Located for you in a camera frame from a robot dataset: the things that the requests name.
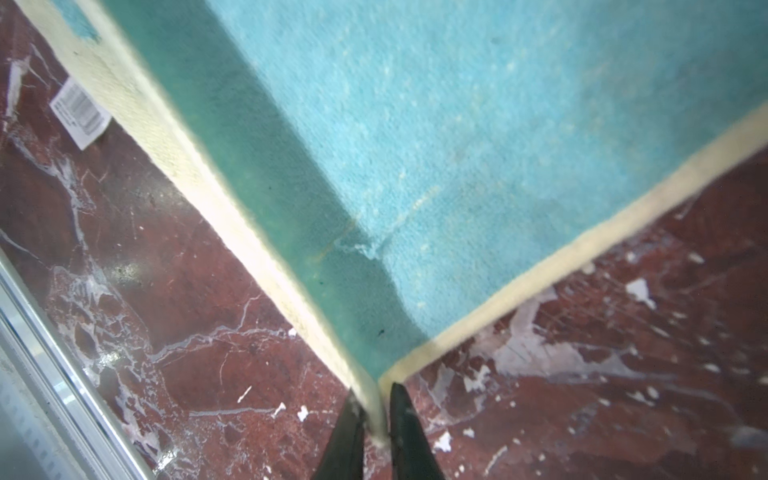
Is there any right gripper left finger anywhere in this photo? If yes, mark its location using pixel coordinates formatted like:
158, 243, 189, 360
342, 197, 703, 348
311, 390, 366, 480

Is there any aluminium front rail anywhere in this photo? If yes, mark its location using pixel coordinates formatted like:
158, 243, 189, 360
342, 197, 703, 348
1, 256, 154, 479

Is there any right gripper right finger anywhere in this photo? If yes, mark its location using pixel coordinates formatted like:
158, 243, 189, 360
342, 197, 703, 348
389, 383, 445, 480

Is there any yellow green towel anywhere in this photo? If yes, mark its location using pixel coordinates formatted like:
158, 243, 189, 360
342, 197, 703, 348
21, 1, 767, 441

